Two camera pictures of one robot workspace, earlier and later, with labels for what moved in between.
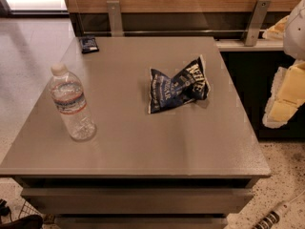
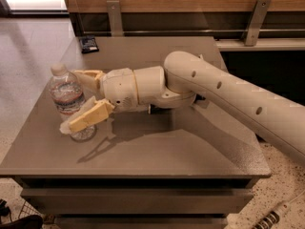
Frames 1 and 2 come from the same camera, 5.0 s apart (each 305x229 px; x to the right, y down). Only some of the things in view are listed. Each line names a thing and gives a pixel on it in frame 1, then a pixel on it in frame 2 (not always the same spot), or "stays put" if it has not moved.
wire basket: (28, 210) stays put
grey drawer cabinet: (137, 133) stays put
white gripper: (295, 32) to (118, 88)
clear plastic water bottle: (69, 93) stays put
